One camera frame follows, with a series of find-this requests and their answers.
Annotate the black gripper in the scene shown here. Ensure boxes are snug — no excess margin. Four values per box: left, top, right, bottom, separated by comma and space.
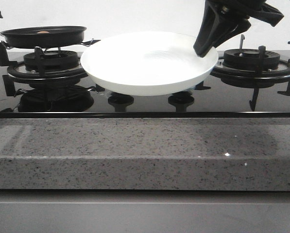
193, 0, 284, 57

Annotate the black frying pan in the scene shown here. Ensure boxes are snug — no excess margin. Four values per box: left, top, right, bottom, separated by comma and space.
0, 26, 86, 49

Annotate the white round plate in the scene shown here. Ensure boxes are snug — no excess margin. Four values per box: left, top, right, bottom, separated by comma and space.
80, 32, 219, 96

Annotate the black right burner pan support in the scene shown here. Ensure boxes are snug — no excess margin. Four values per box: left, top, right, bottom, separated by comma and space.
194, 34, 290, 112

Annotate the black burner pan support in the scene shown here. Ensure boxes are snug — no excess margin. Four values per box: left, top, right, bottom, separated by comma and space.
0, 38, 106, 98
194, 34, 290, 112

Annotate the black left burner pan support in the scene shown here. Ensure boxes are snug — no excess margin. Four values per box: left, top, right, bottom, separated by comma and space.
0, 38, 106, 98

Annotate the black glass gas stove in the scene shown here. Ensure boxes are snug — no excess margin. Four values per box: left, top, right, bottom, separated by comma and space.
0, 66, 290, 118

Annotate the grey cabinet front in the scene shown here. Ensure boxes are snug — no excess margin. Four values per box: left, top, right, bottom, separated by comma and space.
0, 190, 290, 233

